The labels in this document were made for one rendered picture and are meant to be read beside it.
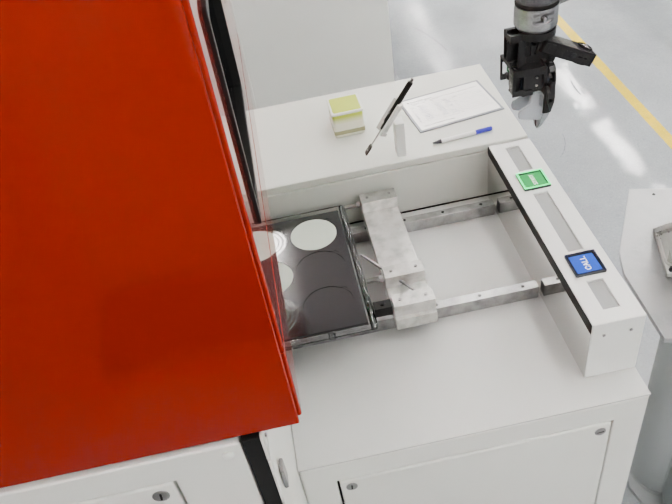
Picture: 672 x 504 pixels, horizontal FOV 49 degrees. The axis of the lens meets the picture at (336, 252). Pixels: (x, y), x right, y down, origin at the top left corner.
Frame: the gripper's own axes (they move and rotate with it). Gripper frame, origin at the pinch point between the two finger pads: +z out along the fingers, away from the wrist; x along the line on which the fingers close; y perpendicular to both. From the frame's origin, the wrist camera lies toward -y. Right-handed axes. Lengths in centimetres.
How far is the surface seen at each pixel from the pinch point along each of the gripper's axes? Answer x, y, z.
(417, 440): 45, 38, 29
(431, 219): -8.1, 20.8, 26.1
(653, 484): 24, -28, 106
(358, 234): -8.2, 37.5, 26.0
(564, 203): 8.7, -2.3, 14.6
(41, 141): 65, 67, -54
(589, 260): 25.6, -0.1, 14.2
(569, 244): 19.7, 1.2, 15.0
